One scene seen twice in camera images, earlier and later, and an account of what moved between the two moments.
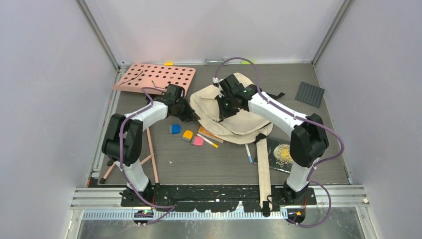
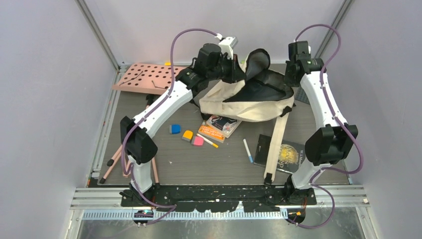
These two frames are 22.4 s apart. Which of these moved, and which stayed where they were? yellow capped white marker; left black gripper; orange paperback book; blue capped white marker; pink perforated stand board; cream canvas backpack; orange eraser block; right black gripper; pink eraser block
Moved: left black gripper; right black gripper; cream canvas backpack
Stayed: pink perforated stand board; pink eraser block; orange paperback book; orange eraser block; blue capped white marker; yellow capped white marker
